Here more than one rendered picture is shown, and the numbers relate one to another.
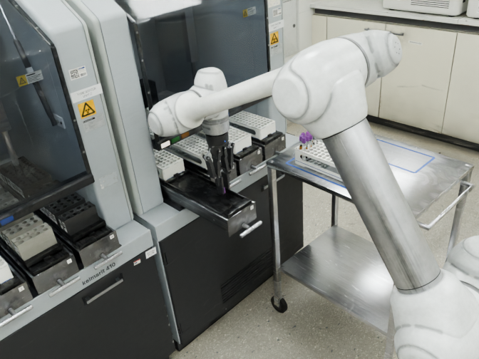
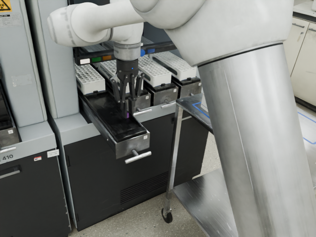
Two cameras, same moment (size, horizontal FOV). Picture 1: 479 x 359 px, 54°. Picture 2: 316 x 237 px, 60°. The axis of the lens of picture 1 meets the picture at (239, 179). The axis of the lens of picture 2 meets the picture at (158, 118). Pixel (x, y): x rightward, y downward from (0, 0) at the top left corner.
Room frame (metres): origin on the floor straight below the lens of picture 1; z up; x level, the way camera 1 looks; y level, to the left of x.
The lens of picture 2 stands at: (0.56, -0.18, 1.39)
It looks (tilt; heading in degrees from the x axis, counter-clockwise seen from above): 33 degrees down; 8
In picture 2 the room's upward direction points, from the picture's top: 4 degrees clockwise
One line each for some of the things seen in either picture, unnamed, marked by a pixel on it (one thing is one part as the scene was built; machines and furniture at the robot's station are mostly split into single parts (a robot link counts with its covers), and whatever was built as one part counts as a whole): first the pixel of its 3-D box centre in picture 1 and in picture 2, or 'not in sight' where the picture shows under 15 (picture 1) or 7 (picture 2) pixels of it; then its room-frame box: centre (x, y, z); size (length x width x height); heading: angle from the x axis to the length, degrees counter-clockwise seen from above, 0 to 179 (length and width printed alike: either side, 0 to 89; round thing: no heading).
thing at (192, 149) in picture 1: (191, 149); (119, 75); (1.71, 0.18, 0.83); 0.30 x 0.10 x 0.06; 43
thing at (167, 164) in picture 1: (151, 159); (82, 75); (1.66, 0.34, 0.83); 0.30 x 0.10 x 0.06; 43
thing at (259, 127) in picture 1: (243, 123); (171, 64); (1.92, -0.04, 0.83); 0.30 x 0.10 x 0.06; 43
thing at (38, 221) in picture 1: (26, 234); not in sight; (1.21, 0.68, 0.85); 0.12 x 0.02 x 0.06; 132
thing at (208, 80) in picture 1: (208, 93); (122, 15); (1.41, 0.07, 1.18); 0.13 x 0.11 x 0.16; 134
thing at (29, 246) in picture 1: (36, 243); not in sight; (1.16, 0.64, 0.85); 0.12 x 0.02 x 0.06; 133
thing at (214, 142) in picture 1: (217, 143); (127, 69); (1.42, 0.06, 1.00); 0.08 x 0.07 x 0.09; 133
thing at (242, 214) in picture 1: (182, 186); (98, 102); (1.52, 0.22, 0.78); 0.73 x 0.14 x 0.09; 43
